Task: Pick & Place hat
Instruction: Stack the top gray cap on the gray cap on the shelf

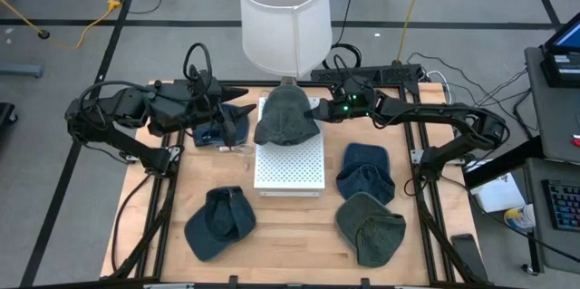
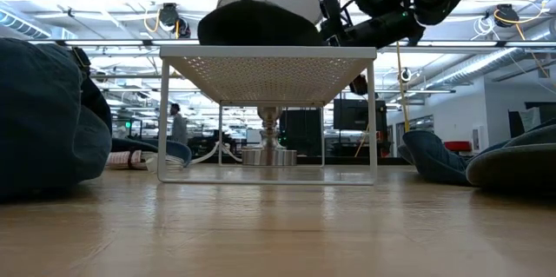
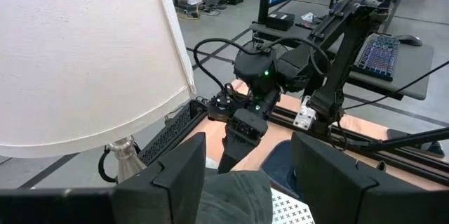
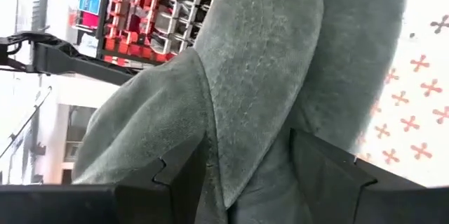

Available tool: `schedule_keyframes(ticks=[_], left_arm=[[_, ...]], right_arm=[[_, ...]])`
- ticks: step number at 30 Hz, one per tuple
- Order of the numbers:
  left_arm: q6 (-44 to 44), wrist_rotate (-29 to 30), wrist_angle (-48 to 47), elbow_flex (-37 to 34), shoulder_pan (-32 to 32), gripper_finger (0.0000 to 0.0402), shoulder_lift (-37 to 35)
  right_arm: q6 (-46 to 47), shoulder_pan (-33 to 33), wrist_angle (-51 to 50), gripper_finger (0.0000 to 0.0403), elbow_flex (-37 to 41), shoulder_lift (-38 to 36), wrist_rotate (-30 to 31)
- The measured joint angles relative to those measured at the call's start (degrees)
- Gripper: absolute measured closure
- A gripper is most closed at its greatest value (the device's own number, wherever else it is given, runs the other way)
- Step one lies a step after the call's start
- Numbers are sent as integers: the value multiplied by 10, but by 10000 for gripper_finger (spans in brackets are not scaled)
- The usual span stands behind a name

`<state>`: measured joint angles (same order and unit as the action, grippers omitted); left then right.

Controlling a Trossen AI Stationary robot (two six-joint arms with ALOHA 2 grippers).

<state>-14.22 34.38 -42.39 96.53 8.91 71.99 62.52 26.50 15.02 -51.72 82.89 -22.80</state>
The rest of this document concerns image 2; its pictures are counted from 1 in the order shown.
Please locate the dark baseball cap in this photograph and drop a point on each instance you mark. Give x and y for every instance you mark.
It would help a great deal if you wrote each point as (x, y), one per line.
(256, 25)

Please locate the dark garments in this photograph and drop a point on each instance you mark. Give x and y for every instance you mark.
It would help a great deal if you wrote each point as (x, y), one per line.
(512, 168)

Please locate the navy blue baseball cap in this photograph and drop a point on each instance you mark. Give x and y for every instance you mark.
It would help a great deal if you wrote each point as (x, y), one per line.
(39, 116)

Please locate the white perforated metal rack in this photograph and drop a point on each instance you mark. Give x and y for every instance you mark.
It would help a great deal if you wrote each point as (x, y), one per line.
(269, 77)

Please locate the black monitor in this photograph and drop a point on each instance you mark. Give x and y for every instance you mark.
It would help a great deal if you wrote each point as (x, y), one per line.
(360, 114)

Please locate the black equipment cabinet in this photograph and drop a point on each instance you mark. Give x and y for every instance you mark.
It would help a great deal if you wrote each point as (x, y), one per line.
(304, 131)

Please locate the red box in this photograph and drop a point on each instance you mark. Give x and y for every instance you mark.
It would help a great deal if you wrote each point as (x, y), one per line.
(457, 146)

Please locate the person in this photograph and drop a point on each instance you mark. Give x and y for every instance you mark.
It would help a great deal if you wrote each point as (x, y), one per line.
(179, 127)

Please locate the black standing panel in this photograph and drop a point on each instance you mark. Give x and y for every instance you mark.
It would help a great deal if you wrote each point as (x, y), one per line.
(514, 123)

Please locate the silver ventilation duct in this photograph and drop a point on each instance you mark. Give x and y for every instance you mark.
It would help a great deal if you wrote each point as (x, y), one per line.
(478, 66)

